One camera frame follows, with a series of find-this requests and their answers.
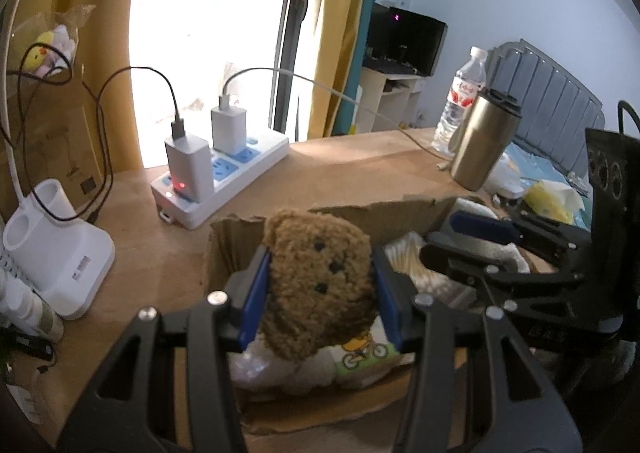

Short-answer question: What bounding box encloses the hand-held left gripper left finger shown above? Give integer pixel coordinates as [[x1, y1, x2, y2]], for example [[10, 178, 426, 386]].
[[55, 244, 273, 453]]

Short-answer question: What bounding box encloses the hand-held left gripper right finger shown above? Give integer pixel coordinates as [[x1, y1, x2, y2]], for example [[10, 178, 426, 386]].
[[370, 245, 583, 453]]

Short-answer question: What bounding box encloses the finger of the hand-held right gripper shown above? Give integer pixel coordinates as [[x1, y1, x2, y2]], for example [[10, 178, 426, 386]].
[[448, 212, 592, 256], [419, 232, 585, 285]]

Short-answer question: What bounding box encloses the clear cotton swab box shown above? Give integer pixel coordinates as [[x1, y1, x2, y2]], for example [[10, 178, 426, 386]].
[[382, 232, 471, 309]]

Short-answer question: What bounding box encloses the brown plush bear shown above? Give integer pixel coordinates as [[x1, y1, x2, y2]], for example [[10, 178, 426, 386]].
[[261, 208, 377, 360]]

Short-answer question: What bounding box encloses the cartoon print tissue pack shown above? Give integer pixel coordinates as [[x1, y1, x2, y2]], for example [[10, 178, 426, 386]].
[[332, 320, 416, 391]]

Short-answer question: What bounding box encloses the clear bubble wrap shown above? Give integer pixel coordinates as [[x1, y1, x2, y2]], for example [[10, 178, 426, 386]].
[[230, 338, 341, 396]]

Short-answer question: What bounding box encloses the brown cardboard box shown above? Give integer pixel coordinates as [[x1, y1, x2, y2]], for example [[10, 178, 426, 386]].
[[202, 196, 556, 436]]

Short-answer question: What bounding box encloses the white towel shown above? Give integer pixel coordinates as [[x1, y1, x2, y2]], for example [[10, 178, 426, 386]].
[[452, 198, 531, 274]]

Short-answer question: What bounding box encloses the white plastic bag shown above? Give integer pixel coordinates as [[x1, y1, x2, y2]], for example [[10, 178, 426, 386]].
[[492, 153, 526, 201]]

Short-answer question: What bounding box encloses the yellow tissue packet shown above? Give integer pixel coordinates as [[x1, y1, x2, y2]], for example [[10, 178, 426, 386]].
[[522, 180, 586, 224]]

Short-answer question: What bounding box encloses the steel tumbler with black lid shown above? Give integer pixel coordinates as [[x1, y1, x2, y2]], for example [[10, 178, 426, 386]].
[[450, 88, 522, 191]]

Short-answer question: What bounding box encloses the white power strip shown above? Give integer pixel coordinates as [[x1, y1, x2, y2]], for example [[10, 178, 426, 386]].
[[150, 130, 291, 230]]

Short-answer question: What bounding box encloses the clear water bottle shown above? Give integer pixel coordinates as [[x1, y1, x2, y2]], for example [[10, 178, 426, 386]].
[[431, 46, 487, 155]]

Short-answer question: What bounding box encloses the grey bed headboard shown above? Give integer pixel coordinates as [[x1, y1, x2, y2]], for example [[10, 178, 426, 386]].
[[487, 38, 606, 179]]

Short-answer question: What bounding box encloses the white television cabinet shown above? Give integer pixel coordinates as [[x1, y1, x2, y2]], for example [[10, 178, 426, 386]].
[[352, 66, 436, 136]]

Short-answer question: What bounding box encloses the white toothbrush holder base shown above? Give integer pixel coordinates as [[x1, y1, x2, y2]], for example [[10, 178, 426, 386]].
[[0, 0, 117, 321]]

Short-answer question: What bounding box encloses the black television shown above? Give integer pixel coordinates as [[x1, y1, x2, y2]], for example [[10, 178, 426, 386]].
[[364, 3, 448, 76]]

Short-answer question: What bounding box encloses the white medicine bottle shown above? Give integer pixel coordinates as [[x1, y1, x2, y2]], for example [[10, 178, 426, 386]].
[[0, 283, 31, 330], [10, 278, 65, 341]]

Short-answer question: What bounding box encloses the black key fob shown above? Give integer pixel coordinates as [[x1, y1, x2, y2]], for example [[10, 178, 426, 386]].
[[0, 328, 56, 360]]

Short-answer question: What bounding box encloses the yellow curtain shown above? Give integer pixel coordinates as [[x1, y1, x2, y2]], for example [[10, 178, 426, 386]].
[[47, 0, 146, 174], [306, 0, 378, 138]]

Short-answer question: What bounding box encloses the tall brown carton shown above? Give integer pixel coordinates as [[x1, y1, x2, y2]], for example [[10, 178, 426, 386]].
[[0, 78, 118, 214]]

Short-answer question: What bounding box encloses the white perforated basket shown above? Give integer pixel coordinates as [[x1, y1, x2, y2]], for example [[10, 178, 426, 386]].
[[0, 243, 28, 291]]

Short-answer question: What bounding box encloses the bagged yellow chick plush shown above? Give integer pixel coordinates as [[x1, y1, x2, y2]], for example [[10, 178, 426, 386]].
[[10, 6, 96, 84]]

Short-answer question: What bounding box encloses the white charger with black cable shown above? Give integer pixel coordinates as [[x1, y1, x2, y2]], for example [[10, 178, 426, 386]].
[[165, 136, 215, 201]]

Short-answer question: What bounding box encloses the black charging cable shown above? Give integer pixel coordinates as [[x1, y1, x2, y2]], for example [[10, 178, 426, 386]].
[[0, 66, 187, 224]]

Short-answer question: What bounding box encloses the white charging cable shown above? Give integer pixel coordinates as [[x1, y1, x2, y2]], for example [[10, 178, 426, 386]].
[[220, 67, 451, 170]]

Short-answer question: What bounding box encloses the dark window frame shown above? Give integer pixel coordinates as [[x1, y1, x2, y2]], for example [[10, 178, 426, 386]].
[[272, 0, 333, 141]]

